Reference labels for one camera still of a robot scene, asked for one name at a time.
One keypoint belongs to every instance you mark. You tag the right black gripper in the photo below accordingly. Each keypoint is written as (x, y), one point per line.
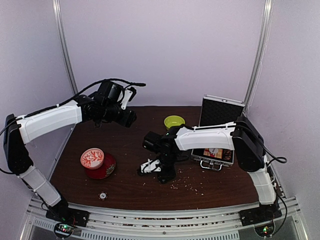
(168, 176)

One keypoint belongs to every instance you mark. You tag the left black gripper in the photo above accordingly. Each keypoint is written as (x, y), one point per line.
(126, 120)

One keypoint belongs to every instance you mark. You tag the red banded card deck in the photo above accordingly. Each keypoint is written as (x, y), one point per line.
(218, 155)

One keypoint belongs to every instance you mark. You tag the white dealer button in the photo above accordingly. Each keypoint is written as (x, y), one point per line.
(213, 150)

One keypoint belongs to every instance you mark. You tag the white red poker chip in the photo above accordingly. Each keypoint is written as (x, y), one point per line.
(103, 196)

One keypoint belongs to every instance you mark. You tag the aluminium poker chip case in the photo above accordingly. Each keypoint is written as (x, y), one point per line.
(215, 113)

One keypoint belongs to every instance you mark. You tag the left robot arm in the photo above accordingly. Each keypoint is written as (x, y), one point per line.
(105, 105)

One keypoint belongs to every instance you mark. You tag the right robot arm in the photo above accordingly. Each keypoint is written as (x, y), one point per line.
(239, 136)

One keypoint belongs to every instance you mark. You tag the green plastic bowl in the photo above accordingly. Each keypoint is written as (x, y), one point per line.
(173, 121)

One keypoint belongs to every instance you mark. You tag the mixed chip stack in case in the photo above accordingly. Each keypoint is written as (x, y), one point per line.
(228, 155)

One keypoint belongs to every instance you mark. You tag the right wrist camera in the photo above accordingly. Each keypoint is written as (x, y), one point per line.
(148, 167)

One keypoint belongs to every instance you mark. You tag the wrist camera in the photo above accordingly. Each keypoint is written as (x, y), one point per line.
(129, 94)
(148, 167)

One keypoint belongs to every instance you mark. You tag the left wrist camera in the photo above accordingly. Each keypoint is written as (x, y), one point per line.
(129, 94)

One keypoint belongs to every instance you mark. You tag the aluminium front rail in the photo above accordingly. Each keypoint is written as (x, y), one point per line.
(222, 223)

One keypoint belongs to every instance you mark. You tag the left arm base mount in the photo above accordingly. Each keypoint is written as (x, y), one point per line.
(73, 217)

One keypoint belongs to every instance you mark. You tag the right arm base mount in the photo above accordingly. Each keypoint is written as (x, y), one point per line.
(258, 215)

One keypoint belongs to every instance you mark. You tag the right aluminium frame post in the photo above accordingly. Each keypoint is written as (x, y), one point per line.
(261, 48)

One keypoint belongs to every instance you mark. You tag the aluminium frame post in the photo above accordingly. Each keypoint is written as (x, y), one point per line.
(56, 4)
(261, 48)

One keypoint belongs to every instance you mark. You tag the left aluminium frame post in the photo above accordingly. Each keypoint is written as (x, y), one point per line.
(56, 4)

